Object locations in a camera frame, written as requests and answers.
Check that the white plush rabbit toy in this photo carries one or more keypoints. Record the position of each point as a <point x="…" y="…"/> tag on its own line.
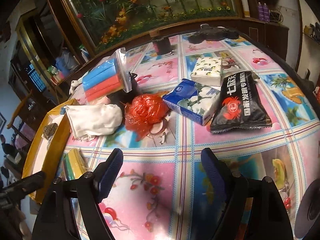
<point x="75" y="84"/>

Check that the blue Vinda tissue pack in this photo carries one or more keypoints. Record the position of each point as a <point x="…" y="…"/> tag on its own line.
<point x="193" y="100"/>

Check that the blue cloth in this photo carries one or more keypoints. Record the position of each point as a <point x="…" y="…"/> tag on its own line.
<point x="62" y="111"/>

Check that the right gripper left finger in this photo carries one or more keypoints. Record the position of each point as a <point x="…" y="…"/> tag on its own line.
<point x="106" y="173"/>

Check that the purple bottle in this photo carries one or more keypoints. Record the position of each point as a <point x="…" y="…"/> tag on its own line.
<point x="263" y="12"/>

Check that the brown steel wool scourer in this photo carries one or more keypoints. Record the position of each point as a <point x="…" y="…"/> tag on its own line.
<point x="49" y="130"/>

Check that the black snack bag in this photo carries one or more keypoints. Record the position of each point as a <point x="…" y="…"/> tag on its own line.
<point x="239" y="105"/>

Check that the yellow green sponge pack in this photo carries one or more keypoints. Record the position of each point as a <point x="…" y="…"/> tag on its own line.
<point x="73" y="165"/>

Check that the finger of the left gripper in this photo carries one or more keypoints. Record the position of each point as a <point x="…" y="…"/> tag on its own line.
<point x="14" y="193"/>

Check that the yellow cardboard box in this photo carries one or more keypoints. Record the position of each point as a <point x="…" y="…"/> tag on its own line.
<point x="45" y="155"/>

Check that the black device on table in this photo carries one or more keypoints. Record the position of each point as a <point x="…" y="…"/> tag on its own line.
<point x="208" y="33"/>

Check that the colourful patterned tablecloth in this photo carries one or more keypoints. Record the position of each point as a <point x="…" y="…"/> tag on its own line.
<point x="162" y="191"/>

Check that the flower landscape painting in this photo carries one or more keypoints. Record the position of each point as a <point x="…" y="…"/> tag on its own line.
<point x="101" y="24"/>

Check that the blue red sponge pack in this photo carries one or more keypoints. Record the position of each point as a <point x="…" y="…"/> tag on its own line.
<point x="108" y="76"/>

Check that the dark glass jar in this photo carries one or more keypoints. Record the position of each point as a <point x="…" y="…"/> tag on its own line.
<point x="161" y="44"/>

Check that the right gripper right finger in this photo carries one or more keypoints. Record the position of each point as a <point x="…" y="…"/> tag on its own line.
<point x="218" y="174"/>

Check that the white cloth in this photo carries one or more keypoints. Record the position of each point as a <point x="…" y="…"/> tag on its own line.
<point x="88" y="121"/>

